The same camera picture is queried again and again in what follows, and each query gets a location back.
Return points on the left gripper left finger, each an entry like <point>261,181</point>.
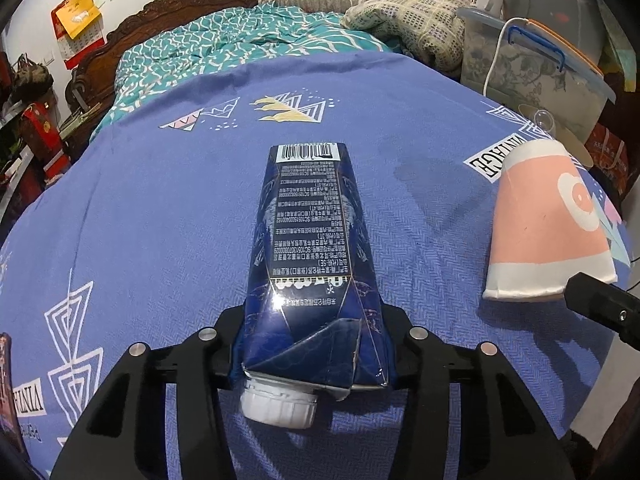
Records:
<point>220,343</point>

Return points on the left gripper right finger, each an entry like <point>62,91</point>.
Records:
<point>406,358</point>

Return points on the dark blue drink carton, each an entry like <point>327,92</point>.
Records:
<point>313,313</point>

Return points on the pink white paper cup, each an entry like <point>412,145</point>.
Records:
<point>546,228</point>

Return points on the clear plastic storage bin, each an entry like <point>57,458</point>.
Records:
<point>519,62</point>

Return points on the cluttered storage shelf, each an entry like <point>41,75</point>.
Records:
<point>32,151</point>

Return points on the carved wooden headboard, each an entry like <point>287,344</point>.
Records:
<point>92,83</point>

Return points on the teal patterned quilt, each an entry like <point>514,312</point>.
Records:
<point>224,40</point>

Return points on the upper clear storage bin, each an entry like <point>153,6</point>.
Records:
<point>579,22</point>

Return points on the grey checkered pillow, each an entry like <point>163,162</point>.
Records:
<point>429,30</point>

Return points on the red yellow wall calendar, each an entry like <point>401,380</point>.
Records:
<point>78,30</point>

